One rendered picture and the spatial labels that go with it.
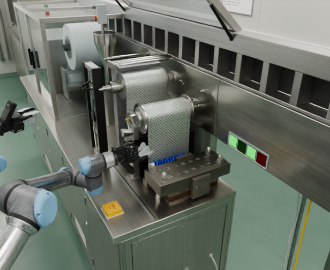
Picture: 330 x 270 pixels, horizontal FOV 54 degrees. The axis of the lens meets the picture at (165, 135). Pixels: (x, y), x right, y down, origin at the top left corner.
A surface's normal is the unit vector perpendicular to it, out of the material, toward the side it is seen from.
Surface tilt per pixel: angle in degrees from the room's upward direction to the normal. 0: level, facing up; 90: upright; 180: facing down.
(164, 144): 90
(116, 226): 0
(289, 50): 90
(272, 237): 0
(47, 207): 87
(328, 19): 90
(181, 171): 0
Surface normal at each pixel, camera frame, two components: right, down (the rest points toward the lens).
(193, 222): 0.50, 0.40
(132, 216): 0.01, -0.89
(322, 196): -0.87, 0.22
